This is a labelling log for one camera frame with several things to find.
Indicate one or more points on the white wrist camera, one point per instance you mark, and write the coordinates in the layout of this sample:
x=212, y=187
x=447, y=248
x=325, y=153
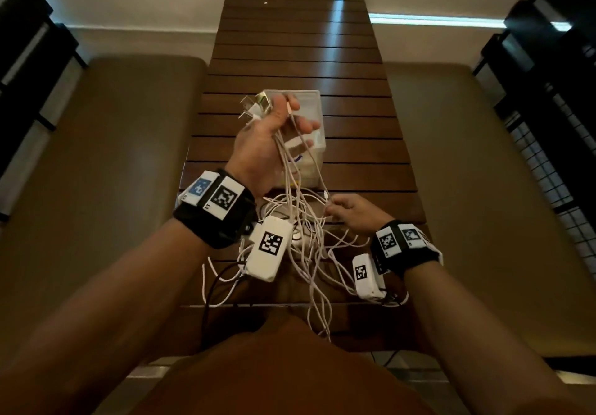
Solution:
x=368, y=277
x=270, y=249

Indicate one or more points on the brown cushioned bench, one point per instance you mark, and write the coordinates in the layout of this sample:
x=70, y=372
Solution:
x=479, y=205
x=102, y=163

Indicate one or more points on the person's right forearm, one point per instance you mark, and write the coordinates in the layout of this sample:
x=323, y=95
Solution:
x=470, y=335

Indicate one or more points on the person's left thumb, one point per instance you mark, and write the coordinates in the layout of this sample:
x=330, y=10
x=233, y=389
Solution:
x=302, y=126

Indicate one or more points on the clear plastic box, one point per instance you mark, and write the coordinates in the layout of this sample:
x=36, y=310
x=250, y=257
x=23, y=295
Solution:
x=309, y=149

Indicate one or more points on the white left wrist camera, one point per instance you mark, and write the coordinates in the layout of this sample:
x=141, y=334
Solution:
x=270, y=249

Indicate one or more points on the person's brown shirt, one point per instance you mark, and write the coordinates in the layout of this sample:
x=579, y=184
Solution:
x=279, y=372

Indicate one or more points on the person's left forearm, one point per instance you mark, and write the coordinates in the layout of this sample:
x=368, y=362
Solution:
x=107, y=307

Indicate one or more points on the white charger plug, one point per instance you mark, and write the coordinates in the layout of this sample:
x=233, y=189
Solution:
x=254, y=106

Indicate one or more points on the black slatted chair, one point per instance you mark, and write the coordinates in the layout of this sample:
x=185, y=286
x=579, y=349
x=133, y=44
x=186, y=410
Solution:
x=549, y=102
x=32, y=70

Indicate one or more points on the person's right fingers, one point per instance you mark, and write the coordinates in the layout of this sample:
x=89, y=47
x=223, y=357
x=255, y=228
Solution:
x=336, y=207

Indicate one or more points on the person's right hand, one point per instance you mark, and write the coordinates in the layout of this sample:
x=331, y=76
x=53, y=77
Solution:
x=361, y=212

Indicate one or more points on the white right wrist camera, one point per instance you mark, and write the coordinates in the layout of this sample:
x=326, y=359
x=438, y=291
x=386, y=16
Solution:
x=368, y=277

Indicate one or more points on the person's left hand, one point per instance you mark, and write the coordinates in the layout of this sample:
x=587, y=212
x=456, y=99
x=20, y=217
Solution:
x=254, y=153

